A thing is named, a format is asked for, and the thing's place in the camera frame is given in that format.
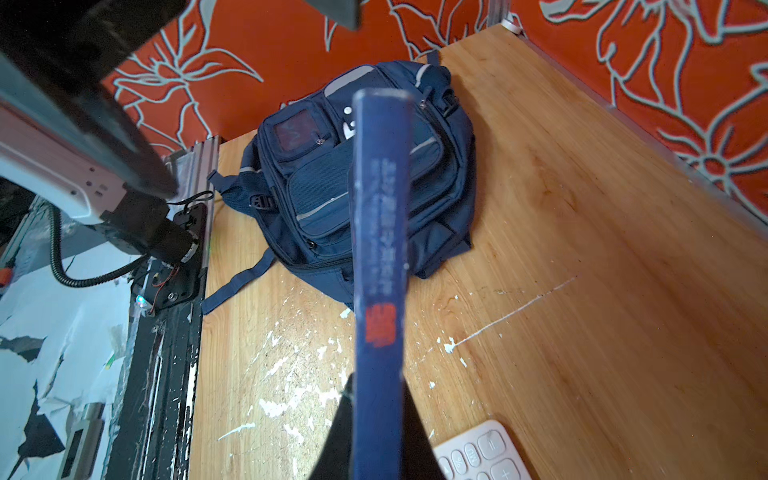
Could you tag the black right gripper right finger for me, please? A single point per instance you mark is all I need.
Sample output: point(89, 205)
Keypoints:
point(418, 461)

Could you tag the dark blue book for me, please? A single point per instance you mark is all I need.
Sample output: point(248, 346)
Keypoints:
point(380, 197)

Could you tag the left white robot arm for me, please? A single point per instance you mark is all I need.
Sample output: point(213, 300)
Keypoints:
point(108, 117)

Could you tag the white pink calculator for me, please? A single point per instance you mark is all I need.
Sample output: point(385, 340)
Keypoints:
point(483, 452)

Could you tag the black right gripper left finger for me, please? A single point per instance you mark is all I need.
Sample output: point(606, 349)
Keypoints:
point(334, 460)

